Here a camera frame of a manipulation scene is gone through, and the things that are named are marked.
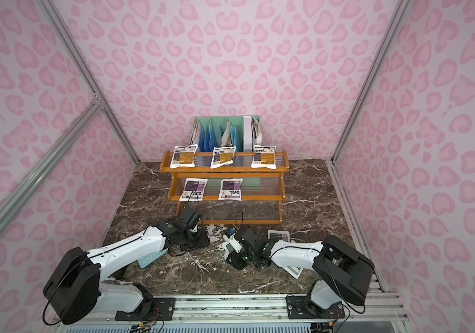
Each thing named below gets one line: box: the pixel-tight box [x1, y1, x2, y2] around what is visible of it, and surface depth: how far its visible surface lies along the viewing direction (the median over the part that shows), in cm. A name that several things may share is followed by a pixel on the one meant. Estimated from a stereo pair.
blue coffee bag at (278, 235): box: [267, 229, 291, 243], surface depth 92 cm
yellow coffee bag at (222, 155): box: [209, 146, 237, 169], surface depth 80 cm
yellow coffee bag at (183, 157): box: [170, 144, 198, 169], surface depth 80 cm
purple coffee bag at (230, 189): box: [218, 178, 244, 202], surface depth 88 cm
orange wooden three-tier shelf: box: [159, 150, 290, 226], surface depth 93 cm
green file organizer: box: [188, 115, 264, 152], surface depth 102 cm
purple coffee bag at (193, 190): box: [179, 177, 209, 202], surface depth 90 cm
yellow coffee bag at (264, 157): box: [250, 144, 278, 170], surface depth 82 cm
